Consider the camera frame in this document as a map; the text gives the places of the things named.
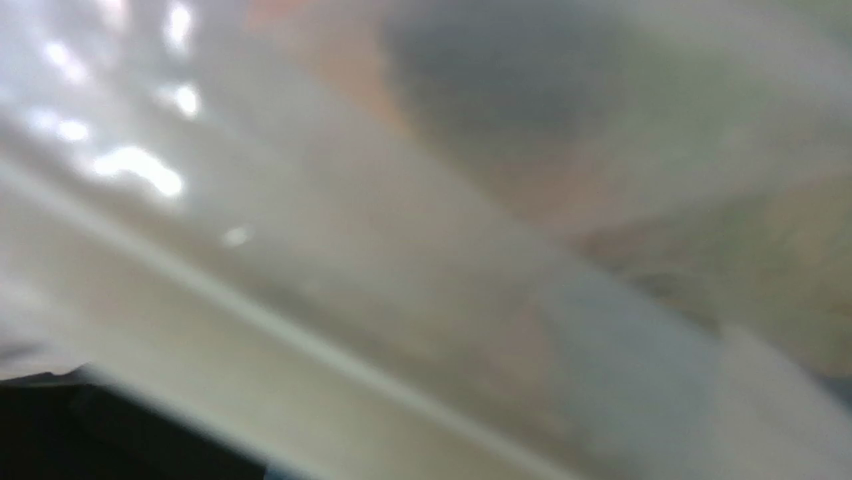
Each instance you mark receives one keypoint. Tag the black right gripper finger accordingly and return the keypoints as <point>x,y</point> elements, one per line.
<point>68,427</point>

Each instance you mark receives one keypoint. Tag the clear dotted zip bag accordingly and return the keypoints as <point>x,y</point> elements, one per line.
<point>442,239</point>

